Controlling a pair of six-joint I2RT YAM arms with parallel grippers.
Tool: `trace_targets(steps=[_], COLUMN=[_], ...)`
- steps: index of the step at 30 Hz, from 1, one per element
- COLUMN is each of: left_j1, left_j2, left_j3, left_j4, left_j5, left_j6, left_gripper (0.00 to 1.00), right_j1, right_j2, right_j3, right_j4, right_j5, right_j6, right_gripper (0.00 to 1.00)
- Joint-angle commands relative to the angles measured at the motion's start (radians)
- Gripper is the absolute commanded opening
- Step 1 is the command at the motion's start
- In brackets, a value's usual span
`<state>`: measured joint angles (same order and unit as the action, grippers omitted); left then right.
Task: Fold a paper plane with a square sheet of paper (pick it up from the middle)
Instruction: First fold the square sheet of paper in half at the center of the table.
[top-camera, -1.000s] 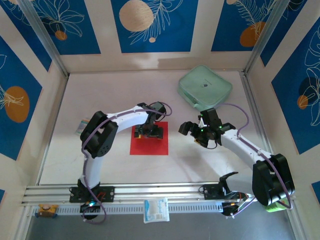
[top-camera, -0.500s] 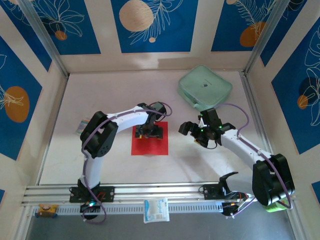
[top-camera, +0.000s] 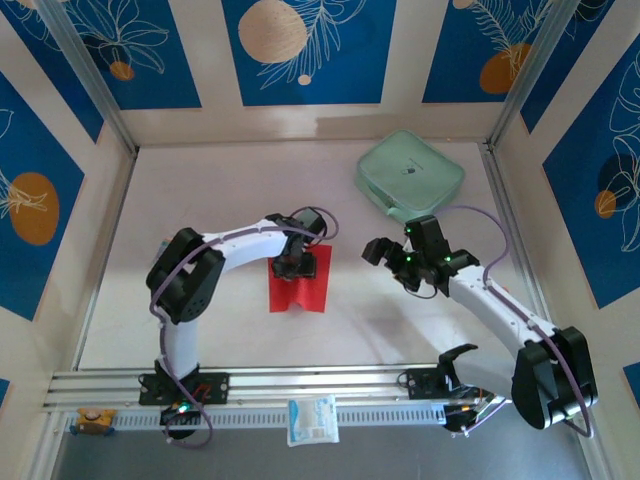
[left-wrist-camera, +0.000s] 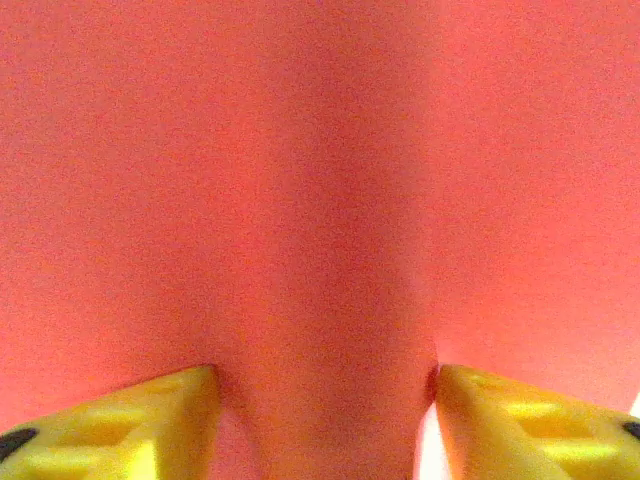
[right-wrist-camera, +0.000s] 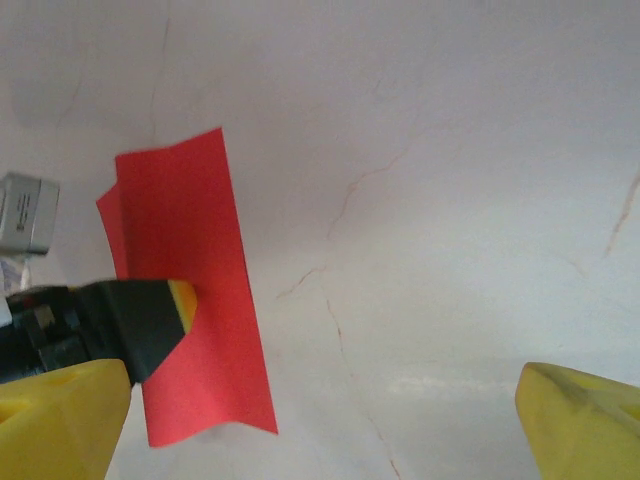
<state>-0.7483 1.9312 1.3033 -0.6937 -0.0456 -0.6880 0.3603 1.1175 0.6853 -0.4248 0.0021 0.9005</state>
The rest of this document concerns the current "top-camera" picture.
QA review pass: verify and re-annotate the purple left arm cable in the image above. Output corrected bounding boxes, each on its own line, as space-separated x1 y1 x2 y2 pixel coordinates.
149 205 342 450

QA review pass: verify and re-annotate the aluminium table edge rail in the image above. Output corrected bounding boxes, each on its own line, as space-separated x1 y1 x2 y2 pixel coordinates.
478 142 551 321
72 149 139 372

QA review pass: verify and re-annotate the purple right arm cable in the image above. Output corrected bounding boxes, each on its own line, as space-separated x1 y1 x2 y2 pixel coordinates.
442 203 596 440

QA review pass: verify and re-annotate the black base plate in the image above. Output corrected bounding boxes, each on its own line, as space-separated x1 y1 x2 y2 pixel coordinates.
138 370 231 406
399 367 481 401

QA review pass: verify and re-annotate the mint green zip pouch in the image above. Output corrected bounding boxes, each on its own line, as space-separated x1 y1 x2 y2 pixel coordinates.
353 128 466 225

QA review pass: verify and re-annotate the aluminium frame post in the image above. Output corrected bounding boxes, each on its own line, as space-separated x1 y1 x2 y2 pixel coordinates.
487 0 587 151
35 0 140 157

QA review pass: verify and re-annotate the small yellow toy object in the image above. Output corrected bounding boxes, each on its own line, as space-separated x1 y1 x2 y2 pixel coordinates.
74 407 118 437

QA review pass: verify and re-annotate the white slotted cable duct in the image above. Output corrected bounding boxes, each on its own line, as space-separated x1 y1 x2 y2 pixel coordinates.
63 402 450 434

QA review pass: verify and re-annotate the aluminium mounting rail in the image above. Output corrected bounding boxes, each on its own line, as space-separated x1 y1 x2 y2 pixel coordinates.
42 360 519 412

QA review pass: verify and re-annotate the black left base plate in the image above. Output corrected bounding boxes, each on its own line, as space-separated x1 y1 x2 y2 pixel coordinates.
138 370 231 406

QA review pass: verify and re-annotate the red paper sheet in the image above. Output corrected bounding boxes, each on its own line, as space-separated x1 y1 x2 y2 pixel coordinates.
266 243 334 315

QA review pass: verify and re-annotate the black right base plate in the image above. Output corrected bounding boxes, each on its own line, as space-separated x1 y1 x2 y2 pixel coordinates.
399 367 481 401

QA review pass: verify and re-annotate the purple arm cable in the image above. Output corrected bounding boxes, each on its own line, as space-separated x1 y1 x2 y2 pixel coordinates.
442 203 596 440
149 205 342 450

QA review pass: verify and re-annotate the white tissue packet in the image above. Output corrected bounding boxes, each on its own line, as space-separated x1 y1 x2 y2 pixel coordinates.
286 393 341 448

